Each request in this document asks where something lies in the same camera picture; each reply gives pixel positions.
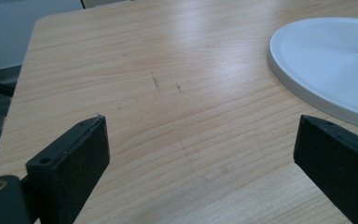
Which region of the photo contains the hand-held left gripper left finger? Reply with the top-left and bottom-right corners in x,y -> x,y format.
25,114 -> 111,224

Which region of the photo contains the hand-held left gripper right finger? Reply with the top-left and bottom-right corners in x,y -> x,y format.
293,114 -> 358,224

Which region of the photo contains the white round stand base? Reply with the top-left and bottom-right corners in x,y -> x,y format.
267,17 -> 358,132

